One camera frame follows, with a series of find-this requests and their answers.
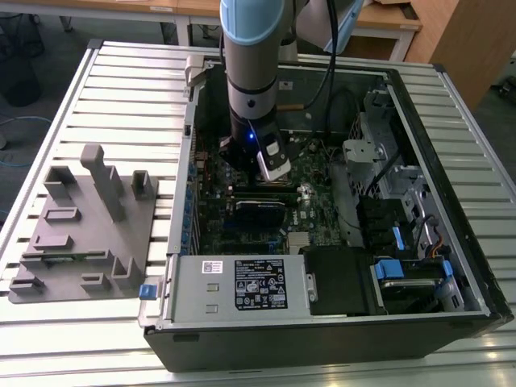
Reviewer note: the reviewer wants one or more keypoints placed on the short wooden desk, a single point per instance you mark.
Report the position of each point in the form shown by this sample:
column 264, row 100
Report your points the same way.
column 101, row 5

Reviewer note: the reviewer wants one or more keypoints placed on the green motherboard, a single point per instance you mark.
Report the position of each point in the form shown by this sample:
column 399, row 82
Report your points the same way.
column 318, row 201

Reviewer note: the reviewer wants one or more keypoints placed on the wooden cabinet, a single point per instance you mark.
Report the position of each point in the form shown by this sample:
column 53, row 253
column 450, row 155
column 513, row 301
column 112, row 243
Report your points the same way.
column 475, row 40

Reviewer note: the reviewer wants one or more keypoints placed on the black open PC case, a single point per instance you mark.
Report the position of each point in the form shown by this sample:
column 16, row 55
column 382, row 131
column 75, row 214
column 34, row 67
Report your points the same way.
column 282, row 346

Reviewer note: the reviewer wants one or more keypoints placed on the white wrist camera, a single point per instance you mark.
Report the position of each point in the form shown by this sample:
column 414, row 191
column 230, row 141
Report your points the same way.
column 276, row 165

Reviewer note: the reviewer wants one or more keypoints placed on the black disk bay block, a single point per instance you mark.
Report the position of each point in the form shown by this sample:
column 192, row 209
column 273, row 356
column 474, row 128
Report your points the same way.
column 379, row 217

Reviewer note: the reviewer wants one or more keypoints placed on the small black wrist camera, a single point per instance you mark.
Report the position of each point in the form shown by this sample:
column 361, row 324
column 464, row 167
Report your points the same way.
column 225, row 146

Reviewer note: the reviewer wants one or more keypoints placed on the silver power supply unit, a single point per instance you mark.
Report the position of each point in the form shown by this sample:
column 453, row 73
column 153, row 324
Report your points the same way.
column 193, row 290

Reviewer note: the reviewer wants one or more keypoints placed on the black office chair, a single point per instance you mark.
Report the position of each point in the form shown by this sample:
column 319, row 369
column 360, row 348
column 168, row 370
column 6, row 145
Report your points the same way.
column 20, row 80

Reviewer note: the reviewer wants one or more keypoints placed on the grey case latch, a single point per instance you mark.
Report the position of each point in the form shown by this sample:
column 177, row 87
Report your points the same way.
column 193, row 70

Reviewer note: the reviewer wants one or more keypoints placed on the silver chipset heatsink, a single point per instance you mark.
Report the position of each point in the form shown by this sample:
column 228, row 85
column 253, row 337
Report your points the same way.
column 299, row 238

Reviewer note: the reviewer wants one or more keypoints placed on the silver hard disk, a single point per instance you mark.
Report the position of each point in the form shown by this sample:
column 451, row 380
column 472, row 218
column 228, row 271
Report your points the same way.
column 407, row 283

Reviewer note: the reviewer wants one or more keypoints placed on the metal drive cage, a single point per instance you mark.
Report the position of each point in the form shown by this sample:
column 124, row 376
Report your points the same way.
column 363, row 151

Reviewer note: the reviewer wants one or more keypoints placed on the black chair base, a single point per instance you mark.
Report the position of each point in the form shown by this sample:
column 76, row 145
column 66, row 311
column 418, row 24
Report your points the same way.
column 508, row 86

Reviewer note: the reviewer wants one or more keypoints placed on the black graphics card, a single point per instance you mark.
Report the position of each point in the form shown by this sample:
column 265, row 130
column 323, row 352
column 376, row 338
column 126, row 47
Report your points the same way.
column 260, row 215

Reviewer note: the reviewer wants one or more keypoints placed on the blue drive clip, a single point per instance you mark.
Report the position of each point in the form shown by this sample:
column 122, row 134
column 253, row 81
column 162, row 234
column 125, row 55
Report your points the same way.
column 397, row 238

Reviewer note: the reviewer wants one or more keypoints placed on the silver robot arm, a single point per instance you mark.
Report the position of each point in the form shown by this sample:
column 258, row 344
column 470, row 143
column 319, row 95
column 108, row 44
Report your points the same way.
column 250, row 72

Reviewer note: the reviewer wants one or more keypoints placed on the grey parts rack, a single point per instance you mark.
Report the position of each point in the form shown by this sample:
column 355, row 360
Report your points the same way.
column 92, row 242

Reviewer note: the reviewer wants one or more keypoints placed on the blue disk carrier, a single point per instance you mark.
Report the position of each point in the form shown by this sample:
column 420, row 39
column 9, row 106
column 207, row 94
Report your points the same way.
column 389, row 269

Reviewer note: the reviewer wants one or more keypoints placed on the long wooden desk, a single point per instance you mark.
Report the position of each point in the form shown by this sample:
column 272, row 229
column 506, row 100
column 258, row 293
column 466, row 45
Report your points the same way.
column 387, row 22

